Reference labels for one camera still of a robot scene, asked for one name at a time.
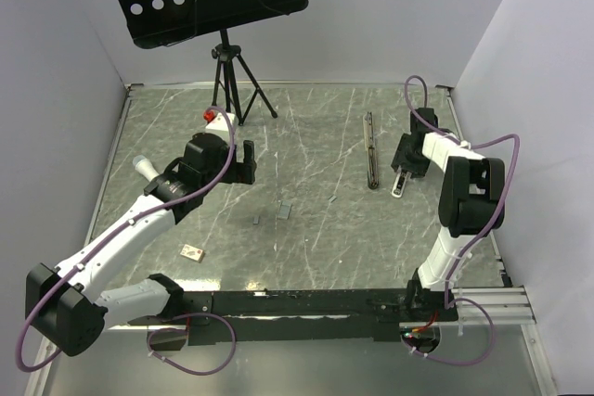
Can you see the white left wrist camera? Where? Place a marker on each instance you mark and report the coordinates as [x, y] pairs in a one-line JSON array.
[[216, 124]]

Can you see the white cylinder tube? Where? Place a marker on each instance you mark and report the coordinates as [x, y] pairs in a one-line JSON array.
[[145, 167]]

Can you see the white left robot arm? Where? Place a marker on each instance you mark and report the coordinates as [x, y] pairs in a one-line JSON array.
[[71, 305]]

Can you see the aluminium rail frame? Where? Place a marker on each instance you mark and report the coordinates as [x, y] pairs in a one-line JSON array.
[[72, 305]]

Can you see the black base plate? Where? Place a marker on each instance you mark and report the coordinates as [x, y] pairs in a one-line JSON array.
[[273, 315]]

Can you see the small staple box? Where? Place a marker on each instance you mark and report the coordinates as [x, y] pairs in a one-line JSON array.
[[192, 253]]

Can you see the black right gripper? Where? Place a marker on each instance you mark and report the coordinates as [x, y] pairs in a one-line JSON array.
[[419, 170]]

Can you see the beige stapler top part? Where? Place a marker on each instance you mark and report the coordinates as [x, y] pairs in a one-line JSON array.
[[400, 183]]

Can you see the grey staple tray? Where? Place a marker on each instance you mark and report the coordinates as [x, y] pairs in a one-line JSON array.
[[284, 210]]

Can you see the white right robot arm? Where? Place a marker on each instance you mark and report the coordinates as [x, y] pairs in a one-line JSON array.
[[471, 189]]

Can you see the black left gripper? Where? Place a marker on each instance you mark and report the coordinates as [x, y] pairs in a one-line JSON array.
[[241, 172]]

